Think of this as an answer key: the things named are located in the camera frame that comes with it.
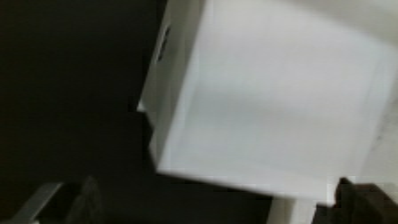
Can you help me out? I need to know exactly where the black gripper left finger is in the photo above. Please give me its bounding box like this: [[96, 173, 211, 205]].
[[7, 177, 103, 224]]

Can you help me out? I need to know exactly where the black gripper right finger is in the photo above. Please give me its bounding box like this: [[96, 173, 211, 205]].
[[330, 178, 398, 224]]

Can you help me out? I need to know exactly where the white drawer cabinet box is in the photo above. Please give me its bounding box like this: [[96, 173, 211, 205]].
[[137, 0, 398, 224]]

